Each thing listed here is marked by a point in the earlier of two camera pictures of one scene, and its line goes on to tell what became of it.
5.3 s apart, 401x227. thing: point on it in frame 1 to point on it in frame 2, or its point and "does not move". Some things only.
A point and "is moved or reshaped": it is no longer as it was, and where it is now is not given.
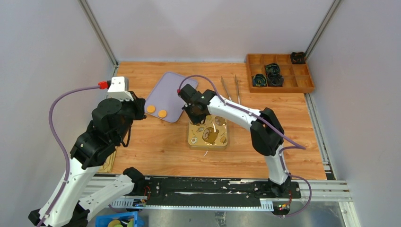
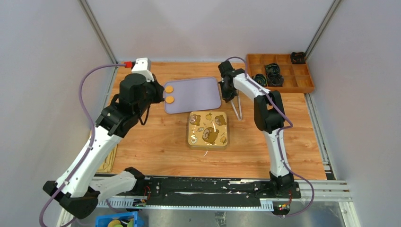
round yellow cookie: x=151 y=109 to x=169 y=99
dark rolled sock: x=275 y=80 does not move
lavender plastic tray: x=164 y=96 is moved or reshaped
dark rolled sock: x=272 y=68 does not move
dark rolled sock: x=298 y=58 does not move
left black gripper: x=139 y=102 to x=159 y=90
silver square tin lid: x=212 y=135 does not move
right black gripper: x=195 y=120 to x=228 y=97
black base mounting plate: x=215 y=191 does not move
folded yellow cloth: x=108 y=165 does not move
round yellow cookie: x=162 y=113 to x=169 y=89
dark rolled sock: x=259 y=80 does not move
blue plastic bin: x=102 y=221 does not move
